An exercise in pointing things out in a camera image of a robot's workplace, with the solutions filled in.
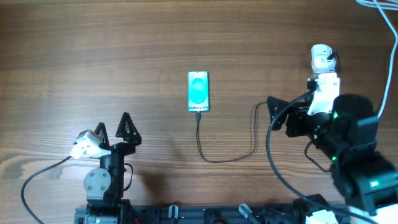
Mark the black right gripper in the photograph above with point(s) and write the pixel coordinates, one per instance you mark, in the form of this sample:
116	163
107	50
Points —
295	129

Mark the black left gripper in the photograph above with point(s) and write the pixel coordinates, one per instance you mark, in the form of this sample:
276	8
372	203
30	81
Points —
133	138

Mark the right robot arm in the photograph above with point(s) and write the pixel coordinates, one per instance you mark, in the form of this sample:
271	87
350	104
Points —
347	136

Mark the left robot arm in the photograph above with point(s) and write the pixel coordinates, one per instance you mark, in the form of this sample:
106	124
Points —
105	185

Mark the white USB charger plug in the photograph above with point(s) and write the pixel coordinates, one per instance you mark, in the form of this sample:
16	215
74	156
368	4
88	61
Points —
321	63

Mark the white power strip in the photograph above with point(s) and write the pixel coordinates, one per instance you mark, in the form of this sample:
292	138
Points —
322	49

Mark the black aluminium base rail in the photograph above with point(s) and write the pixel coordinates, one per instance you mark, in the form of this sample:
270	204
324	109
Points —
266	214

